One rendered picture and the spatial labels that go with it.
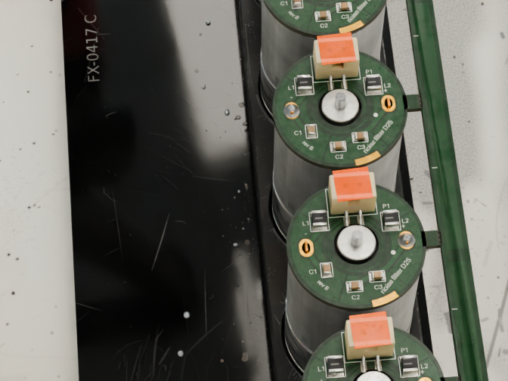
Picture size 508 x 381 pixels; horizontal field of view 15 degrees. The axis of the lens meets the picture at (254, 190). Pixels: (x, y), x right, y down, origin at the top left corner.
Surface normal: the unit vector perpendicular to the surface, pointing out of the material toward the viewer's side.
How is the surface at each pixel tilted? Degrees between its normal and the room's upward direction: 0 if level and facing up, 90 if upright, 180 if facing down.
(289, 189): 90
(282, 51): 90
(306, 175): 90
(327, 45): 0
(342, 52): 0
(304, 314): 90
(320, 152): 0
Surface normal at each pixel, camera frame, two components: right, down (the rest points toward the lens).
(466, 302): 0.00, -0.44
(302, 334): -0.74, 0.61
